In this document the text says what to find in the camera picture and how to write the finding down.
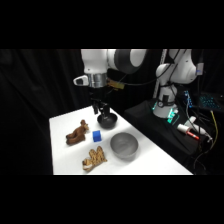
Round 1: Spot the white and red marker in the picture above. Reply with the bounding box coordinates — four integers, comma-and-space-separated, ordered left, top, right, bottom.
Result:
176, 123, 200, 141

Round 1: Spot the tan spotted plush toy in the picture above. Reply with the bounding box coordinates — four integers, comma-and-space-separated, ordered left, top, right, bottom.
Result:
81, 147, 108, 173

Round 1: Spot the grey metal bowl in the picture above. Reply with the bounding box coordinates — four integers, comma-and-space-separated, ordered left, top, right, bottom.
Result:
109, 132, 140, 160

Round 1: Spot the black keyboard with blue lights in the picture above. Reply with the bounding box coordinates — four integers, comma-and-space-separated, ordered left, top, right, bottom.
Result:
198, 93, 222, 111

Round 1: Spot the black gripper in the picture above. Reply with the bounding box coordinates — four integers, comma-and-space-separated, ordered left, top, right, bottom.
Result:
88, 85, 111, 117

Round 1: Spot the yellow cable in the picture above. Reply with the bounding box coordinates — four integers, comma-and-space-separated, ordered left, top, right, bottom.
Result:
209, 109, 219, 141

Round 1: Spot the black robot stand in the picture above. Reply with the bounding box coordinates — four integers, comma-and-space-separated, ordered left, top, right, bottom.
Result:
123, 98, 214, 164

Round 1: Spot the black bowl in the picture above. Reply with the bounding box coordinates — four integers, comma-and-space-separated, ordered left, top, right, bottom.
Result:
96, 112, 119, 130

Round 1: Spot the wrist camera with silver ring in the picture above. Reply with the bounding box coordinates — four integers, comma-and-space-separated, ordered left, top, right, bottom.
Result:
73, 73, 126, 90

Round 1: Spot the brown plush dog toy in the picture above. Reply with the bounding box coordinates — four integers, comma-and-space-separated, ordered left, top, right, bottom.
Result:
65, 119, 90, 146

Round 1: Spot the black curtain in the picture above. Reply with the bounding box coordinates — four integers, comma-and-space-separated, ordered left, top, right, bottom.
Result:
0, 49, 224, 176

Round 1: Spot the blue cube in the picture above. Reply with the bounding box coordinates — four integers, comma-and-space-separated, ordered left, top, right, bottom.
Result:
92, 130, 103, 143

